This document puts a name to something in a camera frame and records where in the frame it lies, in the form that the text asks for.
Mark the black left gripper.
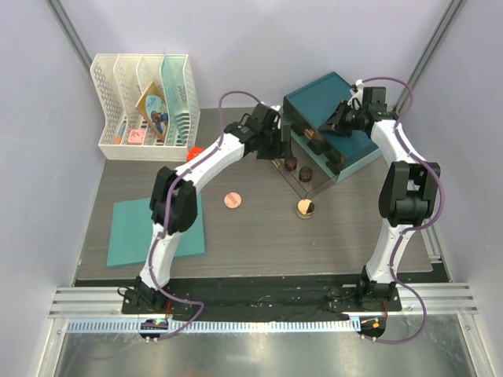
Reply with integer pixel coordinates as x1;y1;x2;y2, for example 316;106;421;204
259;126;293;161

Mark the clear smoked drawer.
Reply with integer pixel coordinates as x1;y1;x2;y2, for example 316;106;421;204
283;96;346;175
271;125;341;199

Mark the dark amber round jar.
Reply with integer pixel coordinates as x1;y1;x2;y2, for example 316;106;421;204
299;167;314;183

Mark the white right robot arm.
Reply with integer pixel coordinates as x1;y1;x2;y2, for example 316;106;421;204
320;99;440;310

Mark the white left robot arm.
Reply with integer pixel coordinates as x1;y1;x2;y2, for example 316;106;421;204
124;120;292;313

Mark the teal drawer cabinet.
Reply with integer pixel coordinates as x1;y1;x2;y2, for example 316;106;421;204
283;71;382;181

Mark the pink round compact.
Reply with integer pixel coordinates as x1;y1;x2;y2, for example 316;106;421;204
223;192;242;209

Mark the red cube block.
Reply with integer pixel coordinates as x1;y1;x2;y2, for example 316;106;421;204
186;147;204;162

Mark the illustrated picture book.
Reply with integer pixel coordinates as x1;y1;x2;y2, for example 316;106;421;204
135;82;169;142

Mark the white mesh file organizer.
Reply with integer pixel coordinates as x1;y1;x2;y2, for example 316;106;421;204
90;53;200;162

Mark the pink square eraser box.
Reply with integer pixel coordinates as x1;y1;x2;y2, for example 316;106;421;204
127;129;146;145

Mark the orange blue marker pen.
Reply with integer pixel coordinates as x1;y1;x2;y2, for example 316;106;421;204
112;120;127;145

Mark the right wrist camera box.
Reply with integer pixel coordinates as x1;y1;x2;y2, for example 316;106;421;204
362;86;387;112

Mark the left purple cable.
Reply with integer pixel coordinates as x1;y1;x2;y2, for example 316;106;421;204
88;90;260;361

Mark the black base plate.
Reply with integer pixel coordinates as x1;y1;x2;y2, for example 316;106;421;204
117;274;402;321

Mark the aluminium front rail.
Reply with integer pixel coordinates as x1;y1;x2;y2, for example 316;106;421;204
49;283;478;334

